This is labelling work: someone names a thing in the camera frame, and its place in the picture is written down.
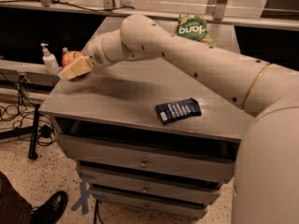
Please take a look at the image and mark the red orange apple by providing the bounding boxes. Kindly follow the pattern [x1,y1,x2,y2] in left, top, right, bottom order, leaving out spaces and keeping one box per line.
[62,51,83,67]

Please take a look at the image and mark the black floor cables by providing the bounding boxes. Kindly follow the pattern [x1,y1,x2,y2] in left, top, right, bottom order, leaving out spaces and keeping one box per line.
[0,70,57,147]

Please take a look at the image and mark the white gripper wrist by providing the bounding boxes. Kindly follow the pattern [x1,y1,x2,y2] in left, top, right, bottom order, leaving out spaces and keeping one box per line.
[59,35,110,80]

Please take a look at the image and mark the top grey drawer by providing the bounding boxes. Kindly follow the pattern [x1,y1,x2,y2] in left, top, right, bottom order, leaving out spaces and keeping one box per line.
[57,134,235,182]

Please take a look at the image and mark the black stand pole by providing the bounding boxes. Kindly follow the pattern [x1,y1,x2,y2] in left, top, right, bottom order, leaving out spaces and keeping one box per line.
[0,105,40,160]

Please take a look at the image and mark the green snack chip bag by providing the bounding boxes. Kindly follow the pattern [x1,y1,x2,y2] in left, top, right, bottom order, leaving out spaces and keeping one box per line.
[175,15,216,47]

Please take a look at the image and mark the black leather shoe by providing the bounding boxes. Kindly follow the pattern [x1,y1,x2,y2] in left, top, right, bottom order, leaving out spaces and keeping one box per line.
[30,190,68,224]

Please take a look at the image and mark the brown trouser leg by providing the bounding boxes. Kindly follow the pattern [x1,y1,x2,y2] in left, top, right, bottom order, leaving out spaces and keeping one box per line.
[0,172,32,224]

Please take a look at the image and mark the grey drawer cabinet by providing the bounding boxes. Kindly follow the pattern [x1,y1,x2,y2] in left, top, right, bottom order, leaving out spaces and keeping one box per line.
[38,16,255,219]

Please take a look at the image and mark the middle grey drawer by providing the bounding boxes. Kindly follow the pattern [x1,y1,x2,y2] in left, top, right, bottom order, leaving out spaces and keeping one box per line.
[76,165,220,204]

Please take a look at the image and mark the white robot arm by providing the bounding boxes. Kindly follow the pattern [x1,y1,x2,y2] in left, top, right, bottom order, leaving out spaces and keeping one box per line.
[59,14,299,224]

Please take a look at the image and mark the white pump dispenser bottle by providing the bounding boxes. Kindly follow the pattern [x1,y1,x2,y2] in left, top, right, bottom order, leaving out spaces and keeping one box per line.
[40,43,60,75]

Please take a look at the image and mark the grey drawer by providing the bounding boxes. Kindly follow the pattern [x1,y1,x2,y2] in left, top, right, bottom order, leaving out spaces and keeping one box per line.
[76,165,220,204]
[57,134,235,182]

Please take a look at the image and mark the metal shelf rail frame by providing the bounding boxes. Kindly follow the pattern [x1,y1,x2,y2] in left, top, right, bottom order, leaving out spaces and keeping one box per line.
[1,0,299,31]

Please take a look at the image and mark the dark blue snack packet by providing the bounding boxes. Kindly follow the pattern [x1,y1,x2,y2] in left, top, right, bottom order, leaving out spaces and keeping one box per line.
[155,98,202,125]

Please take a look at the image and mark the blue tape floor mark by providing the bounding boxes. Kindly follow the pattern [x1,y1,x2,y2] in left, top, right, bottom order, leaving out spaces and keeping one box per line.
[71,180,100,219]

